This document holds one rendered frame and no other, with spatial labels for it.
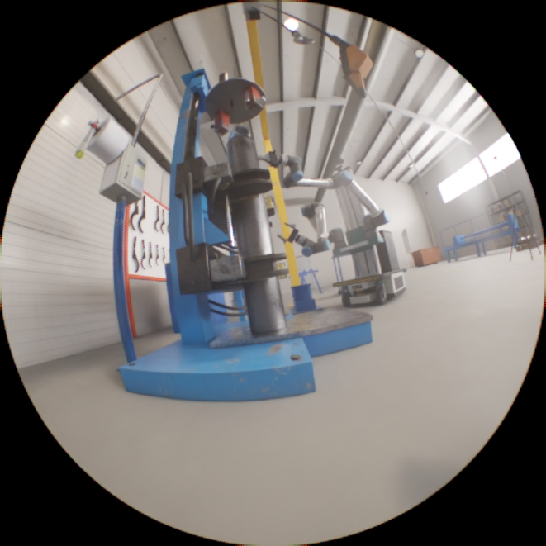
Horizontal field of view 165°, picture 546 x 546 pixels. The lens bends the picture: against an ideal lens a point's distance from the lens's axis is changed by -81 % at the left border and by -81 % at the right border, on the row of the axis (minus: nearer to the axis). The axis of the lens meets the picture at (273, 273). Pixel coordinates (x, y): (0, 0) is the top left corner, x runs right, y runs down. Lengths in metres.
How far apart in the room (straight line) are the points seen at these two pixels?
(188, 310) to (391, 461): 1.13
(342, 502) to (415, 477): 0.13
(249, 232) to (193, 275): 0.42
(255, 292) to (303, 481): 0.86
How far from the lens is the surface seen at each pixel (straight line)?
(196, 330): 1.17
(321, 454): 0.47
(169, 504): 0.47
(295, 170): 1.49
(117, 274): 1.34
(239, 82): 1.93
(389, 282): 2.22
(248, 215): 1.09
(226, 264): 0.77
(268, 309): 1.00
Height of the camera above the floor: 0.37
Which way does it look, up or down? 5 degrees up
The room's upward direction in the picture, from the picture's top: 10 degrees counter-clockwise
